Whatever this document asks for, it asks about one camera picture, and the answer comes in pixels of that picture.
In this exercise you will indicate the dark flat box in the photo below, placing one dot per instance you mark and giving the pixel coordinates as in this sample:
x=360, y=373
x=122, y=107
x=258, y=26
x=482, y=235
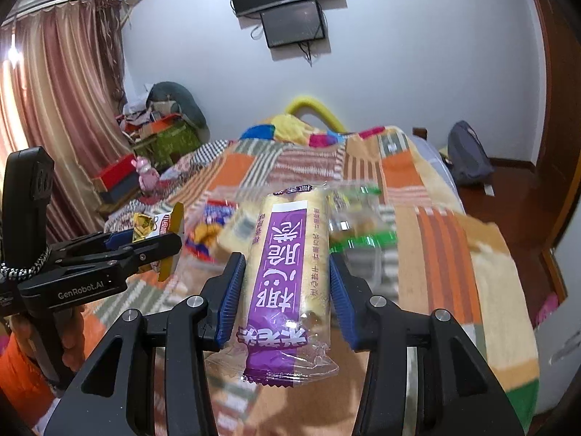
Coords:
x=120, y=193

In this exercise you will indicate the green edged cake packet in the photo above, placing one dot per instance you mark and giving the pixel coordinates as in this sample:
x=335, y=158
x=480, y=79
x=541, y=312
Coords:
x=358, y=236

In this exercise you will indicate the white sliding wardrobe door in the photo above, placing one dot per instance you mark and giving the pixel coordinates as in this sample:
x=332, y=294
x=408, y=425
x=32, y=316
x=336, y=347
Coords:
x=560, y=363

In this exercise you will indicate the grey neck pillow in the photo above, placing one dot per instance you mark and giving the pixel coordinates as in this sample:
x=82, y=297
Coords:
x=179, y=100

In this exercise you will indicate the grey backpack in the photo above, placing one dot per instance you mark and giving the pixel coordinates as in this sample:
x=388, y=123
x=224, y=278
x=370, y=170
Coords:
x=470, y=154

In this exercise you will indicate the striped brown curtain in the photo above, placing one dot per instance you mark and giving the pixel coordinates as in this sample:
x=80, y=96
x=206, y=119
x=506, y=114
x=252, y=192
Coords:
x=59, y=100

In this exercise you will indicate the blue snack packet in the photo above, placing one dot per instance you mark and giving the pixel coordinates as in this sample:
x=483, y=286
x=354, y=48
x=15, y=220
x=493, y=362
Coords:
x=206, y=229

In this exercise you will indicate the purple label cream roll packet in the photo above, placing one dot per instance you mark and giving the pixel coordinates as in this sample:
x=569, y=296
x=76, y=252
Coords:
x=281, y=259

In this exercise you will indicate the person's left hand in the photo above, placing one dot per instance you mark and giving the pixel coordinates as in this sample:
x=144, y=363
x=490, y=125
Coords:
x=72, y=331

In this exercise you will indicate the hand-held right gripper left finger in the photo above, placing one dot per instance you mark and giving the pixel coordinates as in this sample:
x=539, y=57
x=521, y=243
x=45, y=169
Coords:
x=231, y=295

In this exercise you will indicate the small black wall monitor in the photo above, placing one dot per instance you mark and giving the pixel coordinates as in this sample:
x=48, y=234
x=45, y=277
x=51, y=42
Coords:
x=293, y=25

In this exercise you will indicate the orange striped patchwork blanket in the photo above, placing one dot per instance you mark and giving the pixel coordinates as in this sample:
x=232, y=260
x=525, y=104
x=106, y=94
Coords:
x=435, y=259

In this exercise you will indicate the person's left forearm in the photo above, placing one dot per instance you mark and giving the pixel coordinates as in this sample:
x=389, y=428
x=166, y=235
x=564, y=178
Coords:
x=20, y=381

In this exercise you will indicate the yellow printed blanket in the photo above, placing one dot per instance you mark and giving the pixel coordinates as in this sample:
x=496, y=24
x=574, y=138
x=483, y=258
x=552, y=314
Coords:
x=290, y=129

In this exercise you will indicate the pink toy rabbit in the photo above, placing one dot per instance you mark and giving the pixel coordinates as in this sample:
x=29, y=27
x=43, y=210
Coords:
x=147, y=173

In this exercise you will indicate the wooden bed frame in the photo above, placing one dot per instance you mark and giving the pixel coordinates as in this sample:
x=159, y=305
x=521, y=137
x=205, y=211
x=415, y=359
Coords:
x=420, y=134

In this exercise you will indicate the green patterned box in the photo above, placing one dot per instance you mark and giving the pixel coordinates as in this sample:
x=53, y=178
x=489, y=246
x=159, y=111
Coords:
x=172, y=145

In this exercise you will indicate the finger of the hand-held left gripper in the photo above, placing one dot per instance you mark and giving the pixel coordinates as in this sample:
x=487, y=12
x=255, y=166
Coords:
x=154, y=250
x=120, y=237

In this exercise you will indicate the wooden wardrobe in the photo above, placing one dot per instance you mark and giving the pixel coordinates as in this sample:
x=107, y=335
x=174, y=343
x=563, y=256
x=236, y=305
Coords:
x=560, y=100

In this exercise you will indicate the pile of papers and boxes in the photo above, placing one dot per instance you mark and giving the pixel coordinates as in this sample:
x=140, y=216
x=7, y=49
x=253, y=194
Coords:
x=145, y=120

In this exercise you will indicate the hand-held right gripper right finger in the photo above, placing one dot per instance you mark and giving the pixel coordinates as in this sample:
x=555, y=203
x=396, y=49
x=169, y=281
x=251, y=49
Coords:
x=345, y=299

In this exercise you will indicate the yellow padded headboard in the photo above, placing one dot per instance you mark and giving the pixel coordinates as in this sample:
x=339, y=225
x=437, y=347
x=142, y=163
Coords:
x=313, y=106

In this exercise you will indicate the red gift box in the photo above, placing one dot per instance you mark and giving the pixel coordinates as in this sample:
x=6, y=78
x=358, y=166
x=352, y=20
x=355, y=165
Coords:
x=115, y=172

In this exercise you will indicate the gold snack bar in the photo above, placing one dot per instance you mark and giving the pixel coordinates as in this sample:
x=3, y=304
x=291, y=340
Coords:
x=156, y=227

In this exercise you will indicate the white paper scrap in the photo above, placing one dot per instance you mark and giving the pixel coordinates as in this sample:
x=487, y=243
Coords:
x=489, y=189

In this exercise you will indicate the pale yellow snack packet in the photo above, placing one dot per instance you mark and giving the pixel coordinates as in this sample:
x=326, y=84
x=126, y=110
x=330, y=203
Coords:
x=238, y=234

